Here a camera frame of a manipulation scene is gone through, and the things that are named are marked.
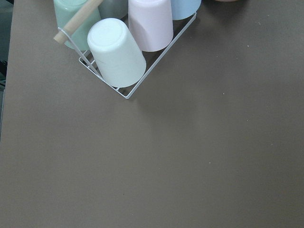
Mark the white cup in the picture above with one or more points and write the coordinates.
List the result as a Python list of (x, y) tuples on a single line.
[(117, 55)]

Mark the white cup rack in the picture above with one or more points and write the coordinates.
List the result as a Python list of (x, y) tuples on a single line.
[(152, 58)]

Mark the pink cup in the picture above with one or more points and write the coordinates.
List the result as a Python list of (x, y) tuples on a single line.
[(150, 23)]

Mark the blue cup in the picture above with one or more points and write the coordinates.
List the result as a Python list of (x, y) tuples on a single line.
[(182, 9)]

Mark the grey cup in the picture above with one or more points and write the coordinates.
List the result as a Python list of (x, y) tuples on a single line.
[(113, 9)]

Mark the mint green cup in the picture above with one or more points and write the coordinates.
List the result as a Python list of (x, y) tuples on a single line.
[(65, 10)]

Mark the wooden rack handle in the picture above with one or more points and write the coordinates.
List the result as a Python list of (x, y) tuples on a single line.
[(76, 21)]

